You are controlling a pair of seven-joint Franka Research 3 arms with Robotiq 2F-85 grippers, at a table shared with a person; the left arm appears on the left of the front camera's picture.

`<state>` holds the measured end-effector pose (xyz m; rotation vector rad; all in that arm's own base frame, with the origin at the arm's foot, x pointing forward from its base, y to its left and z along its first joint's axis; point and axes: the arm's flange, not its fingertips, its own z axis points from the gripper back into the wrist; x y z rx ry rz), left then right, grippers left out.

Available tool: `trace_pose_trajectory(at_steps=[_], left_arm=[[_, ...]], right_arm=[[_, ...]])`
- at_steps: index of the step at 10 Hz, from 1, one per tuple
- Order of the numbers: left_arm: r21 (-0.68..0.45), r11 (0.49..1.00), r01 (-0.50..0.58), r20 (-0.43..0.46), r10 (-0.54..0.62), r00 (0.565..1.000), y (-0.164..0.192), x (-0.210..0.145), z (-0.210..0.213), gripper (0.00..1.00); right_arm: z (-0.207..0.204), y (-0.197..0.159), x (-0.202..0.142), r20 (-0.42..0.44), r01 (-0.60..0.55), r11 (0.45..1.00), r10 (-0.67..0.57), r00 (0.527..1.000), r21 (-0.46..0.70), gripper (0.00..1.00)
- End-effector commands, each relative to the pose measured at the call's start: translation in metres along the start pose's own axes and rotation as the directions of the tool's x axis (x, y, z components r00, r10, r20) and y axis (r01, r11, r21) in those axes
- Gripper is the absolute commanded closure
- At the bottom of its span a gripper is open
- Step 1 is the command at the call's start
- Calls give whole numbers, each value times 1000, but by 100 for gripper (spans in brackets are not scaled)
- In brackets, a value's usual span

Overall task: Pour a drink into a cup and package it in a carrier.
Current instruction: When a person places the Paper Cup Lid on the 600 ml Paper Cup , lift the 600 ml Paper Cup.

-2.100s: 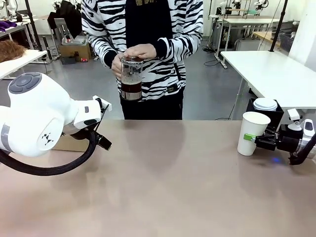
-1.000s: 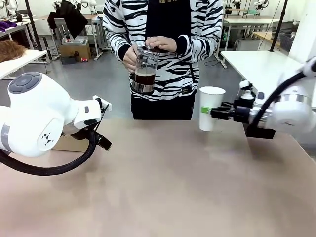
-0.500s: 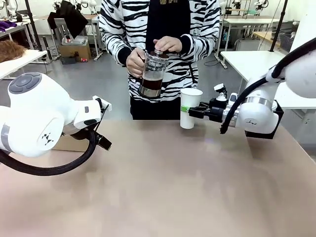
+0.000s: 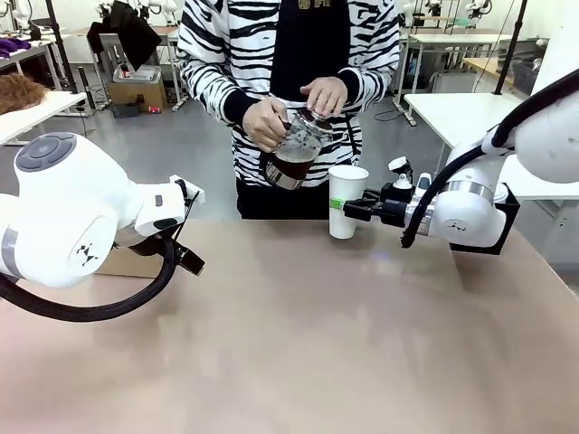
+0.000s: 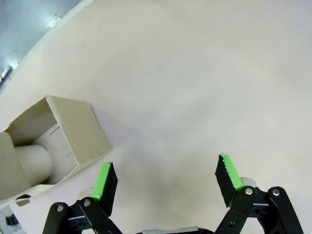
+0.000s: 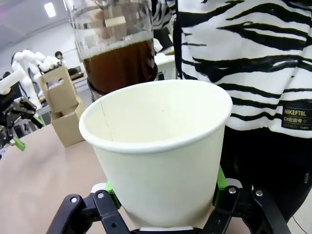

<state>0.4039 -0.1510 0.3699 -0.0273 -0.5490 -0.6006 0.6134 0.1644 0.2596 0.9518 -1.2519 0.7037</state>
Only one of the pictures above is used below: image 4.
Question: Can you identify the person's right forearm striped sleeve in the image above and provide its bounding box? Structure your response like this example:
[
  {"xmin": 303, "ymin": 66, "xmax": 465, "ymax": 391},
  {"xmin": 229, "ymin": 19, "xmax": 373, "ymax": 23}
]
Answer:
[{"xmin": 177, "ymin": 56, "xmax": 260, "ymax": 127}]

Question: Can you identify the white side table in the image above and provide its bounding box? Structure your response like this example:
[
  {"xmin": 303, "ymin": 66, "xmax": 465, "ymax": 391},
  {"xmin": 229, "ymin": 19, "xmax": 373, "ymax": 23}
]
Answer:
[{"xmin": 0, "ymin": 91, "xmax": 89, "ymax": 146}]

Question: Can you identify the zebra striped hoodie torso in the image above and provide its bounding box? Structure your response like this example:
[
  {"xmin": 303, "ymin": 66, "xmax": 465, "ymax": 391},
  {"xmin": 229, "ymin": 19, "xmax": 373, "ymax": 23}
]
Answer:
[{"xmin": 176, "ymin": 0, "xmax": 403, "ymax": 189}]

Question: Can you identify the purple cloth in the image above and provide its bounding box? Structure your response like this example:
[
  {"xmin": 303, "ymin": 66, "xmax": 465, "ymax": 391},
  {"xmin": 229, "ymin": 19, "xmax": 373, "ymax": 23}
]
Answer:
[{"xmin": 0, "ymin": 37, "xmax": 33, "ymax": 61}]

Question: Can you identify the black light stand pole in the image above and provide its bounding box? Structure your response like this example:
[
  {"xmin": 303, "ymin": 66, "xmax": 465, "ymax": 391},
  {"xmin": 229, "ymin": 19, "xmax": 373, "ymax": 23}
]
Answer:
[{"xmin": 493, "ymin": 0, "xmax": 529, "ymax": 97}]

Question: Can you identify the white workbench table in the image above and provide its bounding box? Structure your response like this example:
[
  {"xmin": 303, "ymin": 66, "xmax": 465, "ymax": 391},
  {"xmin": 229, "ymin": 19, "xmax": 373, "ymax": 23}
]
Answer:
[{"xmin": 403, "ymin": 91, "xmax": 579, "ymax": 203}]

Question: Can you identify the long white background table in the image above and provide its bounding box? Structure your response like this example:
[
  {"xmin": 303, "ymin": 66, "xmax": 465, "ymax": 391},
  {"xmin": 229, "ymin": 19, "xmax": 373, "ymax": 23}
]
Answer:
[{"xmin": 405, "ymin": 33, "xmax": 513, "ymax": 91}]

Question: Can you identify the brown furry wig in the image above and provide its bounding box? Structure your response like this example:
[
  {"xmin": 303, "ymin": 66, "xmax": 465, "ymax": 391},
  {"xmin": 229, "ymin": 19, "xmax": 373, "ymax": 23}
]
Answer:
[{"xmin": 0, "ymin": 72, "xmax": 49, "ymax": 116}]

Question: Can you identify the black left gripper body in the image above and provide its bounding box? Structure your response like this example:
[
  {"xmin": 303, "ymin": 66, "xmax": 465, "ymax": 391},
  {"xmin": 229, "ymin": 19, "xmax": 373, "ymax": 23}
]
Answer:
[{"xmin": 113, "ymin": 227, "xmax": 181, "ymax": 259}]

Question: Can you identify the black hanging cloth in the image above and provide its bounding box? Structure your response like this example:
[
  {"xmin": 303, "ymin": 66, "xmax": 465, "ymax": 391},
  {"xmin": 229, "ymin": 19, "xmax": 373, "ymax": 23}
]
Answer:
[{"xmin": 86, "ymin": 0, "xmax": 163, "ymax": 73}]

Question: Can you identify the glass coffee pitcher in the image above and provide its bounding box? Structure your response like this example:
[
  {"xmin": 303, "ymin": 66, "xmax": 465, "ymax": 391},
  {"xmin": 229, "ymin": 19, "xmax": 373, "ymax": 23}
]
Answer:
[{"xmin": 263, "ymin": 109, "xmax": 334, "ymax": 192}]

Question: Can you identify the black tripod pole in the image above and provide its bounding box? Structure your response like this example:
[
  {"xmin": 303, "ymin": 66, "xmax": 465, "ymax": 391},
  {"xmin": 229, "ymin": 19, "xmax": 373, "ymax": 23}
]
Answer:
[{"xmin": 43, "ymin": 0, "xmax": 76, "ymax": 94}]

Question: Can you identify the black apron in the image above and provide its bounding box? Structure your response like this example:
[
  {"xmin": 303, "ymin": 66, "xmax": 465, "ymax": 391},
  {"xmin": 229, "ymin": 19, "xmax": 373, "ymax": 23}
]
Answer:
[{"xmin": 235, "ymin": 0, "xmax": 364, "ymax": 222}]

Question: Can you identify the person's left forearm striped sleeve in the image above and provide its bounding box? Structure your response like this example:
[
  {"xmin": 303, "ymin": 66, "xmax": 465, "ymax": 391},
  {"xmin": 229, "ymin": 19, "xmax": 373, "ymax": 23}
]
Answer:
[{"xmin": 337, "ymin": 66, "xmax": 402, "ymax": 110}]

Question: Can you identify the black lid holder box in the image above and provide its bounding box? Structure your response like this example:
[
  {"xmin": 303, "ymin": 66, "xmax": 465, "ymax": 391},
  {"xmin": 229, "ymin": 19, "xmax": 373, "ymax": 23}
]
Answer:
[{"xmin": 447, "ymin": 183, "xmax": 521, "ymax": 257}]

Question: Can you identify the brown cardboard box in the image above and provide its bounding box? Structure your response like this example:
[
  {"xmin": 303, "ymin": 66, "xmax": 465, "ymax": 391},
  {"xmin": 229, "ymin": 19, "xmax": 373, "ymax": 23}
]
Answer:
[{"xmin": 109, "ymin": 71, "xmax": 169, "ymax": 113}]

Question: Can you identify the light wooden table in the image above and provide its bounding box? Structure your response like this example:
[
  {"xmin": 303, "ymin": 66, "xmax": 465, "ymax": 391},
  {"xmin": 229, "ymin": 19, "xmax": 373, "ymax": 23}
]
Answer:
[{"xmin": 462, "ymin": 56, "xmax": 517, "ymax": 88}]

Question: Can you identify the metal frame background table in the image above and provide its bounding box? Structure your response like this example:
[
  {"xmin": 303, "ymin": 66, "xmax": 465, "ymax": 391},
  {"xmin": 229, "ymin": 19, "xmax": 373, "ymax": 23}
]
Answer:
[{"xmin": 148, "ymin": 24, "xmax": 183, "ymax": 113}]

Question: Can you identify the person's left hand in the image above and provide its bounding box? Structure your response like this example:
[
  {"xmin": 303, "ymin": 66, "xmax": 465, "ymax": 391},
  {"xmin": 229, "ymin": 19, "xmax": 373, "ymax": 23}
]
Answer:
[{"xmin": 299, "ymin": 76, "xmax": 349, "ymax": 118}]

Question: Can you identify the person's right hand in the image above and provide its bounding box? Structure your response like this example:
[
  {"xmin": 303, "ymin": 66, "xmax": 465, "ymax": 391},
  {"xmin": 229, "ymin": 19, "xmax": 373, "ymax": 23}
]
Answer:
[{"xmin": 242, "ymin": 96, "xmax": 291, "ymax": 155}]

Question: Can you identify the brown cardboard cup carrier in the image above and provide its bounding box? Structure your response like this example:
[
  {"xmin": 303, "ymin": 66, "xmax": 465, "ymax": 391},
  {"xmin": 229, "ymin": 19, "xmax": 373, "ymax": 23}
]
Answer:
[{"xmin": 95, "ymin": 247, "xmax": 157, "ymax": 279}]

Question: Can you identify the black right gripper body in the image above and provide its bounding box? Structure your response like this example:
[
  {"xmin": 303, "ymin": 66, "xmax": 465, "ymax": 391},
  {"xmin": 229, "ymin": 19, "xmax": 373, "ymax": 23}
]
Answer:
[{"xmin": 377, "ymin": 182, "xmax": 414, "ymax": 227}]

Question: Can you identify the tall white paper cup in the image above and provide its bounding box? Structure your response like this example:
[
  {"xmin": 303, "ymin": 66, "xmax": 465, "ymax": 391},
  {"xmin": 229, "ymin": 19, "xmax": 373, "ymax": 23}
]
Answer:
[{"xmin": 327, "ymin": 164, "xmax": 370, "ymax": 240}]

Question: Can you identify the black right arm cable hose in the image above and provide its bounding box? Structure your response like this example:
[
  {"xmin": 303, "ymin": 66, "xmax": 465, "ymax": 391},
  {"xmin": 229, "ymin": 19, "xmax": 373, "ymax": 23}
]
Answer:
[{"xmin": 400, "ymin": 67, "xmax": 579, "ymax": 249}]

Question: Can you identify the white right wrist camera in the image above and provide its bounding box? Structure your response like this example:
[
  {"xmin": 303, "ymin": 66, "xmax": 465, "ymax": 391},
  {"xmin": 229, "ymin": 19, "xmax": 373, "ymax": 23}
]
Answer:
[{"xmin": 387, "ymin": 156, "xmax": 415, "ymax": 189}]

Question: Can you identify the grey flat box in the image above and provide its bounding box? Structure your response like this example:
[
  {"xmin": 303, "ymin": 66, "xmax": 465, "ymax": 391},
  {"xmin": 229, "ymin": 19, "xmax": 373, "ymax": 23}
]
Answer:
[{"xmin": 112, "ymin": 64, "xmax": 163, "ymax": 85}]

